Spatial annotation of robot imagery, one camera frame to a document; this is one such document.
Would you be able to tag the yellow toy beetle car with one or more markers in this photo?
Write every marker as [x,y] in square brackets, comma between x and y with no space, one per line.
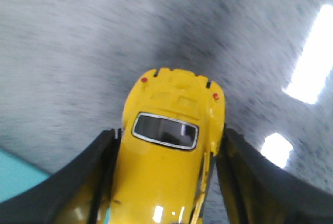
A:
[172,128]

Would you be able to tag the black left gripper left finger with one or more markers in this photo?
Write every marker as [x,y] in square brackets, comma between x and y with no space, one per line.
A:
[80,192]

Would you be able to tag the light blue plastic box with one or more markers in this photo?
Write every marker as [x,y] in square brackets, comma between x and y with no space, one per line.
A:
[18,175]

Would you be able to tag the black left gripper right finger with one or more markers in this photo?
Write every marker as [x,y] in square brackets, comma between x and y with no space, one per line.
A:
[255,190]

